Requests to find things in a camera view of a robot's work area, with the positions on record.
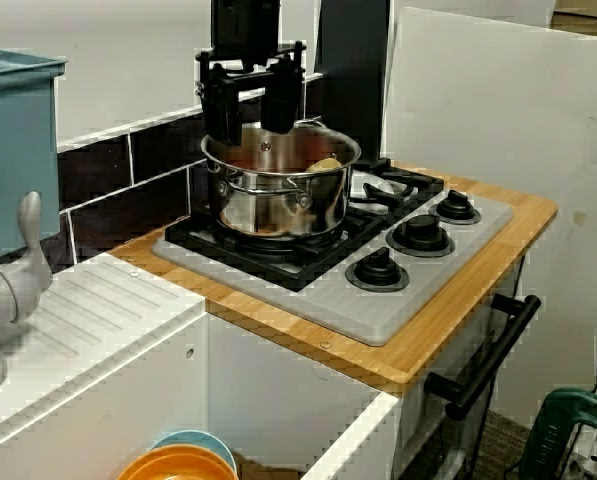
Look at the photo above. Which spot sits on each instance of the white sink unit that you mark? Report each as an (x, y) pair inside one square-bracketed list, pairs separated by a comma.
[(103, 320)]

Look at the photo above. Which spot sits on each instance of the stainless steel pot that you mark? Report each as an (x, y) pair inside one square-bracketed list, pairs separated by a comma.
[(278, 210)]

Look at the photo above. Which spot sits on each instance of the blue plastic plate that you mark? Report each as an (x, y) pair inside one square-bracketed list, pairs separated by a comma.
[(198, 437)]

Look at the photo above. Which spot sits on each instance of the teal plastic box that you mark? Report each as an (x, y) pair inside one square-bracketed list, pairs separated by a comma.
[(18, 150)]

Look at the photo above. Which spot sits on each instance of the grey toy faucet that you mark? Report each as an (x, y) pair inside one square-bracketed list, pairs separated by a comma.
[(23, 280)]

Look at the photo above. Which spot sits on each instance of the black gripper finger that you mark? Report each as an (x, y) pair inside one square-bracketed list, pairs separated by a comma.
[(223, 115), (280, 100)]

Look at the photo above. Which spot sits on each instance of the black burner grate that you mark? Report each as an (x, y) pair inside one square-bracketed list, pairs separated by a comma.
[(428, 189), (203, 240)]

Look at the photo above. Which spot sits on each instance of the grey stove top plate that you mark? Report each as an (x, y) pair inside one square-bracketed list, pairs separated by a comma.
[(338, 310)]

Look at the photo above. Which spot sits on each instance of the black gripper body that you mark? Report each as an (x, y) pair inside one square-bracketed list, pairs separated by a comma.
[(245, 25)]

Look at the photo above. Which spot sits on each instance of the orange plastic plate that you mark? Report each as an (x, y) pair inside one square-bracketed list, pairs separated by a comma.
[(178, 465)]

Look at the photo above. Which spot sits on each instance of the aluminium frame rail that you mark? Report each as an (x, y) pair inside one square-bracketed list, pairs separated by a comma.
[(590, 450)]

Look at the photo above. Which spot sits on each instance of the large black stove knob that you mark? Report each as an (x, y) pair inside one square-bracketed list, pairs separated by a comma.
[(420, 235)]

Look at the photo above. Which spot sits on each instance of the pale toy food piece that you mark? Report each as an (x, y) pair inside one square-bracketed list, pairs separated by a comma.
[(323, 164)]

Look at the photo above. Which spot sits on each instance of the white foam board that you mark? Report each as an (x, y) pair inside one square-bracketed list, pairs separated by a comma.
[(503, 125)]

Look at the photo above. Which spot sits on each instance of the white oven cabinet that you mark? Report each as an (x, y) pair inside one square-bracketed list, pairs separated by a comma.
[(413, 420)]

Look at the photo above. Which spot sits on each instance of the wooden countertop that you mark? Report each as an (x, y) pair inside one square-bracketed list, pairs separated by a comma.
[(478, 300)]

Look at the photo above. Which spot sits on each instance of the green clamp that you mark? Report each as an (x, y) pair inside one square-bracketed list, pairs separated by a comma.
[(553, 430)]

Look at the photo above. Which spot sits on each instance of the dark tile backsplash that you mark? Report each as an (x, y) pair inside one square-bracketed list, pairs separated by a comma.
[(153, 150)]

